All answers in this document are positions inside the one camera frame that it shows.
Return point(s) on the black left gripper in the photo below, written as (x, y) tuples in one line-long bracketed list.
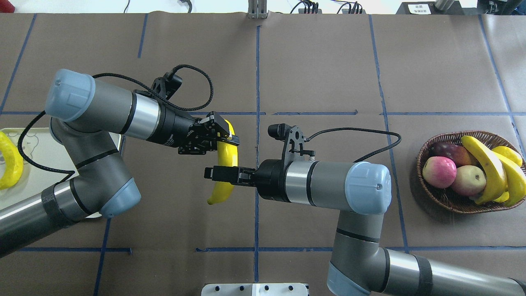
[(174, 128)]

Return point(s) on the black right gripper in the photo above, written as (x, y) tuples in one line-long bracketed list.
[(270, 176)]

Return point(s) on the yellow banana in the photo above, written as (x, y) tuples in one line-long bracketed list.
[(227, 156), (492, 167), (13, 160), (516, 180)]

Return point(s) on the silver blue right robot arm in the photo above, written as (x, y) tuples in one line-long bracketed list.
[(361, 192)]

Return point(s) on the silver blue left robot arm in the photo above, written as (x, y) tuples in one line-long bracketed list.
[(84, 112)]

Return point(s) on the brown woven basket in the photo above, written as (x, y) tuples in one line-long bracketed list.
[(447, 198)]

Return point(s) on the white bear print tray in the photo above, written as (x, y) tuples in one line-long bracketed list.
[(41, 164)]

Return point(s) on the red pink apple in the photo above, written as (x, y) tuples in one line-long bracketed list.
[(440, 172)]

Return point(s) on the dark red apple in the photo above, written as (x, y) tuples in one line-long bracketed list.
[(458, 154)]

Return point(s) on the pale green apple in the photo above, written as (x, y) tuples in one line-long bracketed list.
[(469, 181)]

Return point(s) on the red fire extinguisher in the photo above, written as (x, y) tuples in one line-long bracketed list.
[(6, 6)]

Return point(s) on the aluminium frame post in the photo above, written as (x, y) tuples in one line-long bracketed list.
[(257, 9)]

